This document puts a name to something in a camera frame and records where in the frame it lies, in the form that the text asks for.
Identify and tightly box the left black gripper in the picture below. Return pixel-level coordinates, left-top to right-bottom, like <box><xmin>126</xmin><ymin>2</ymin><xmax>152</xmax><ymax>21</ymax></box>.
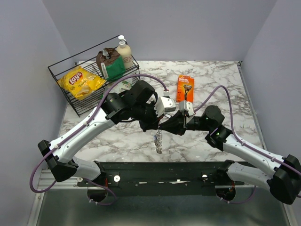
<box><xmin>131</xmin><ymin>101</ymin><xmax>165</xmax><ymax>132</ymax></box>

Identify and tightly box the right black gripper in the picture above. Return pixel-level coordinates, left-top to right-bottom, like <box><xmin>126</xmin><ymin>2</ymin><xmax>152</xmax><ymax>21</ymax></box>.
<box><xmin>159</xmin><ymin>109</ymin><xmax>212</xmax><ymax>136</ymax></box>

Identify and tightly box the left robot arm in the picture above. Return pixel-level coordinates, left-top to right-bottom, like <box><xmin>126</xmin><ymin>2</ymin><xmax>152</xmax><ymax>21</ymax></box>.
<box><xmin>38</xmin><ymin>81</ymin><xmax>158</xmax><ymax>186</ymax></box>

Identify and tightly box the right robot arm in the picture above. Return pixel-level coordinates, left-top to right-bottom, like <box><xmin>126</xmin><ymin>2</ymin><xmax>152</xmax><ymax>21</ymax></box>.
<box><xmin>159</xmin><ymin>105</ymin><xmax>301</xmax><ymax>204</ymax></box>

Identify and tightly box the orange Gillette razor box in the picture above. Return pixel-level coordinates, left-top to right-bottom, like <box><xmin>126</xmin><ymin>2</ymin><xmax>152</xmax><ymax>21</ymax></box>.
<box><xmin>176</xmin><ymin>75</ymin><xmax>194</xmax><ymax>103</ymax></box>

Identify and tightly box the green and white packet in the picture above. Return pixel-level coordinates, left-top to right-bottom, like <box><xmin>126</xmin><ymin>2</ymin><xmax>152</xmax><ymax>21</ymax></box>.
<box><xmin>104</xmin><ymin>78</ymin><xmax>133</xmax><ymax>93</ymax></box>

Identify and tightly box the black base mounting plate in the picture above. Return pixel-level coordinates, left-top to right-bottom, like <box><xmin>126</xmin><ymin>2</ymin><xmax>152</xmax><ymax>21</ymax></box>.
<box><xmin>48</xmin><ymin>161</ymin><xmax>276</xmax><ymax>197</ymax></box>

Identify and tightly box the brown and green bag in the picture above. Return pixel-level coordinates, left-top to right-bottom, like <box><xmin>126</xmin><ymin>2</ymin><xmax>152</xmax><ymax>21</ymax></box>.
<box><xmin>96</xmin><ymin>48</ymin><xmax>125</xmax><ymax>81</ymax></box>

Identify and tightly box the cream pump lotion bottle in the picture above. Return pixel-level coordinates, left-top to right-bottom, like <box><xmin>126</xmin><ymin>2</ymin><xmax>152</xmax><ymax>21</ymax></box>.
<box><xmin>116</xmin><ymin>35</ymin><xmax>133</xmax><ymax>69</ymax></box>

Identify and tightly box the yellow Lays chips bag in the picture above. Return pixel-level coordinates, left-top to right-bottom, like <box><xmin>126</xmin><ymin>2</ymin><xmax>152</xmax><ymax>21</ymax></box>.
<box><xmin>58</xmin><ymin>66</ymin><xmax>106</xmax><ymax>100</ymax></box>

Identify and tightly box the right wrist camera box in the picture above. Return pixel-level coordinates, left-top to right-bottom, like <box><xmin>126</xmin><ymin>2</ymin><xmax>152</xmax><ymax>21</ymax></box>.
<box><xmin>179</xmin><ymin>100</ymin><xmax>195</xmax><ymax>117</ymax></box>

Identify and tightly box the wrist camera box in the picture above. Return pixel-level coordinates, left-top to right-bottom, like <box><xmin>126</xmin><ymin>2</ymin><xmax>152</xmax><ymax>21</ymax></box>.
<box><xmin>179</xmin><ymin>100</ymin><xmax>195</xmax><ymax>117</ymax></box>
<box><xmin>155</xmin><ymin>97</ymin><xmax>176</xmax><ymax>116</ymax></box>

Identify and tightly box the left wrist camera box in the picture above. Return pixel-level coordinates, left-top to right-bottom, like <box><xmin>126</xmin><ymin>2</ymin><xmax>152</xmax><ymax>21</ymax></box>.
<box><xmin>155</xmin><ymin>97</ymin><xmax>176</xmax><ymax>116</ymax></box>

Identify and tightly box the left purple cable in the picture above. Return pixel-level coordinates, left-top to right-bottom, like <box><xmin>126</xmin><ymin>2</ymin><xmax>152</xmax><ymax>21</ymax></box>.
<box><xmin>29</xmin><ymin>74</ymin><xmax>170</xmax><ymax>194</ymax></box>

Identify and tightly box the purple cable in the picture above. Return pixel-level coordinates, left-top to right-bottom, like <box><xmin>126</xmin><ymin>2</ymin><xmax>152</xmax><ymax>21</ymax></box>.
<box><xmin>29</xmin><ymin>74</ymin><xmax>170</xmax><ymax>194</ymax></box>
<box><xmin>194</xmin><ymin>85</ymin><xmax>301</xmax><ymax>177</ymax></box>

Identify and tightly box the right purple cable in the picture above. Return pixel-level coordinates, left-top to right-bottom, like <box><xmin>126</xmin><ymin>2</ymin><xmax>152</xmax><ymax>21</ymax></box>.
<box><xmin>194</xmin><ymin>85</ymin><xmax>301</xmax><ymax>177</ymax></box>

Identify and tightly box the black wire basket rack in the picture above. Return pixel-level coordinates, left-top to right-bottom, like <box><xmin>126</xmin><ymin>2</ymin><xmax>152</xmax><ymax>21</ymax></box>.
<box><xmin>48</xmin><ymin>35</ymin><xmax>141</xmax><ymax>118</ymax></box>

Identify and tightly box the aluminium rail frame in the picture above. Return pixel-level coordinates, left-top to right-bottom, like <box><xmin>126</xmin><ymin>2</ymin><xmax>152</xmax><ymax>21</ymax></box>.
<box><xmin>28</xmin><ymin>179</ymin><xmax>290</xmax><ymax>226</ymax></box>

